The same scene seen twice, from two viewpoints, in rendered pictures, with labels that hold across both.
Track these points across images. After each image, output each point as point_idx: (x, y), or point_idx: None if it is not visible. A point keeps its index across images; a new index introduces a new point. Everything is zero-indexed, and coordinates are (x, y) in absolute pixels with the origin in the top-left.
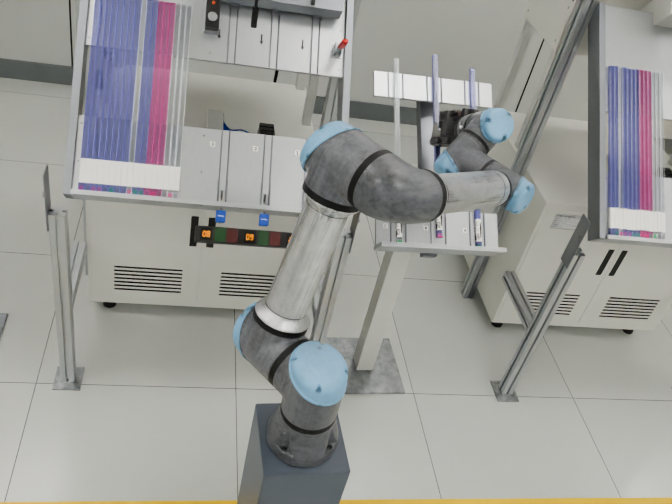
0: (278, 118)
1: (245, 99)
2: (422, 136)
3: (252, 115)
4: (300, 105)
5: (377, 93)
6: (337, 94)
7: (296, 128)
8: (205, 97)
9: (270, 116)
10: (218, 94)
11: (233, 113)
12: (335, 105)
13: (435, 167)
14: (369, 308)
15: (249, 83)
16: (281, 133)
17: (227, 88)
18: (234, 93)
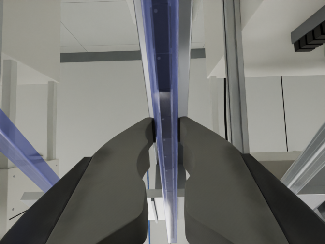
0: (255, 54)
1: (269, 65)
2: (183, 107)
3: (279, 54)
4: (222, 67)
5: (320, 196)
6: (236, 99)
7: (246, 48)
8: (304, 62)
9: (261, 55)
10: (288, 65)
11: (297, 53)
12: (234, 86)
13: None
14: None
15: (251, 75)
16: (269, 41)
17: (274, 70)
18: (273, 68)
